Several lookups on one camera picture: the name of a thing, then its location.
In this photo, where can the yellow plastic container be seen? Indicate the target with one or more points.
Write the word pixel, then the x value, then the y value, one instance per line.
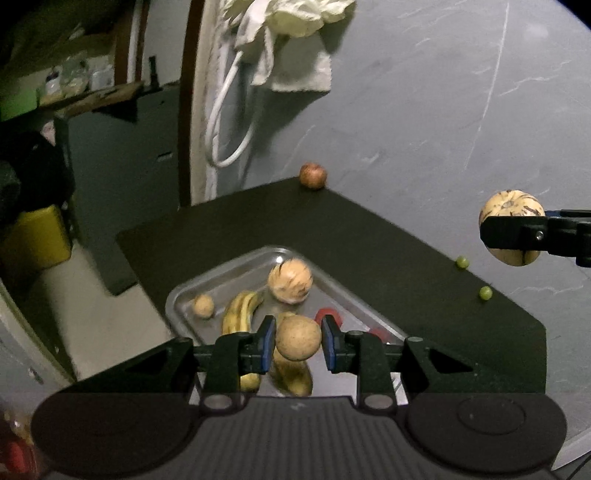
pixel 37 240

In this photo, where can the metal tray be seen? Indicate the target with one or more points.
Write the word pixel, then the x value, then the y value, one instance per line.
pixel 231 281

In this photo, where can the brown door frame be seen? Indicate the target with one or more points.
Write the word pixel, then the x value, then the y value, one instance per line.
pixel 189 106

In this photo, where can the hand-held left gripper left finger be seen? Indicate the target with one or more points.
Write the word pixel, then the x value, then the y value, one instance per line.
pixel 267 344

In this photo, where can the dark cloth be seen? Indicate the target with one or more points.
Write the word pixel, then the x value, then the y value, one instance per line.
pixel 32 175

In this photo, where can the wooden shelf board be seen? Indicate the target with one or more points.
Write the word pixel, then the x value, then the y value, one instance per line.
pixel 106 93

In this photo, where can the red fruit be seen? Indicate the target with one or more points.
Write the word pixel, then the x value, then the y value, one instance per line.
pixel 378 333
pixel 319 315

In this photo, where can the dark cabinet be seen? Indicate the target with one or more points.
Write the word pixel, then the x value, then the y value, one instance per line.
pixel 120 161

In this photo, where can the green grape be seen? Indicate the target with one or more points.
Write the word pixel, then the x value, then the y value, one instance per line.
pixel 485 292
pixel 462 262

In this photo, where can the small jar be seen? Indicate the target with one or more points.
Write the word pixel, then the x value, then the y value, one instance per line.
pixel 54 82

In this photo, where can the small round brown fruit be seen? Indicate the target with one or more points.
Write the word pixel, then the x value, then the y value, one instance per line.
pixel 203 306

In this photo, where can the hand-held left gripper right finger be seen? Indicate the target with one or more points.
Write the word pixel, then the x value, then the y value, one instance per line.
pixel 328 344

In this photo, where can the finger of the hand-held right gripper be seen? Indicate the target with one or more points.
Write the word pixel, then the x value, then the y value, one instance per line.
pixel 565 213
pixel 512 233

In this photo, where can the green board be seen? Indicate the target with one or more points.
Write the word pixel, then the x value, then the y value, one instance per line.
pixel 18 105

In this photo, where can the red container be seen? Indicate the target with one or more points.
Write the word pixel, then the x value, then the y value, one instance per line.
pixel 14 457

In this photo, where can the red apple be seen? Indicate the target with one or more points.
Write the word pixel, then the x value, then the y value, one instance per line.
pixel 313 175

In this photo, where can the clear plastic bags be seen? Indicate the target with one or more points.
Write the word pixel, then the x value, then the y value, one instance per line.
pixel 76 74

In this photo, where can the striped yellow melon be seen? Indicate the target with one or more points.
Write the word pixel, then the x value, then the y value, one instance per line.
pixel 510 205
pixel 290 280

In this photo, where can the pale crumpled plastic bag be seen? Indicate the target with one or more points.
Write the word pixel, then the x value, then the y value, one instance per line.
pixel 300 18

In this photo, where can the white cloth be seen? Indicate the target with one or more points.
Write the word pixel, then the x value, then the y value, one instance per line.
pixel 300 69

